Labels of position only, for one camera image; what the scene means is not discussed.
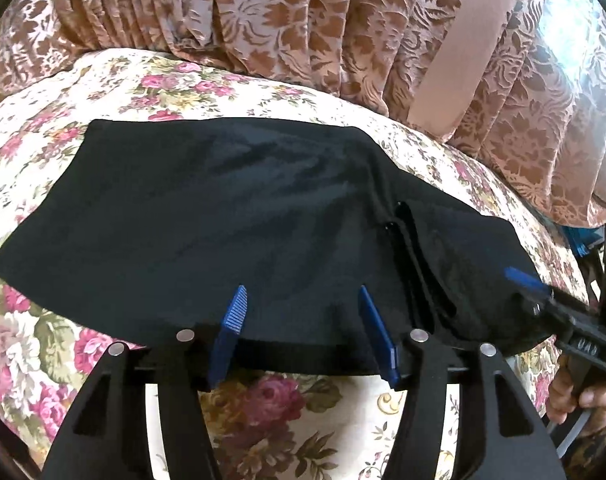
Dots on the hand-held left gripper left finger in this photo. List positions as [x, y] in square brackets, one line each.
[230, 330]

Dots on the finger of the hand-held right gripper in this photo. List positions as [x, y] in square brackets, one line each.
[528, 282]

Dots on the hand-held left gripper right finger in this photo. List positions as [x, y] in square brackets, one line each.
[380, 340]

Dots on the black embroidered pants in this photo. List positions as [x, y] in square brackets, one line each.
[208, 220]

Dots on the person's right hand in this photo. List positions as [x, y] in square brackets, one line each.
[565, 400]

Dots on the blue object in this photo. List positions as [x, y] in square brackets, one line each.
[583, 240]

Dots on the floral bedsheet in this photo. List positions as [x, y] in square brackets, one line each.
[58, 350]

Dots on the plain pink curtain strip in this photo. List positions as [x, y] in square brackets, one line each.
[463, 50]

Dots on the brown floral patterned curtain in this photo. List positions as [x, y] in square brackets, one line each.
[308, 25]

